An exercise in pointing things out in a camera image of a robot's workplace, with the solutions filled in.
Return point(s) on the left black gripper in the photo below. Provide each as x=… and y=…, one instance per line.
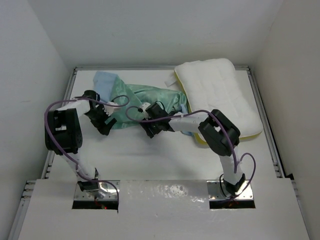
x=99, y=125

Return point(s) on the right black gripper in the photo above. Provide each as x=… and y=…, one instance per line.
x=150, y=131

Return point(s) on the blue green pillowcase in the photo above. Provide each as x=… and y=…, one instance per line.
x=110, y=87

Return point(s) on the white yellow pillow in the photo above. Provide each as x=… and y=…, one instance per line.
x=216, y=84

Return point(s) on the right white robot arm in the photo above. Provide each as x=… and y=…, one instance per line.
x=219, y=133

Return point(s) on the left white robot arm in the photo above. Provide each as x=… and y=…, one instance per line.
x=63, y=136

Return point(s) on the white front cover board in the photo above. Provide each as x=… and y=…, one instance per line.
x=164, y=210

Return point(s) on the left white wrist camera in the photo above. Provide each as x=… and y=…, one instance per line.
x=110, y=108

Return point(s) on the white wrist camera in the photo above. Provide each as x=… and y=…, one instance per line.
x=143, y=109
x=110, y=108

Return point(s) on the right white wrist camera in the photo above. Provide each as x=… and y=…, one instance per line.
x=143, y=109

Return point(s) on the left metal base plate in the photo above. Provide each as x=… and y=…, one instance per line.
x=103, y=191

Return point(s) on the aluminium table frame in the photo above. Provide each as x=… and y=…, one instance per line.
x=121, y=173

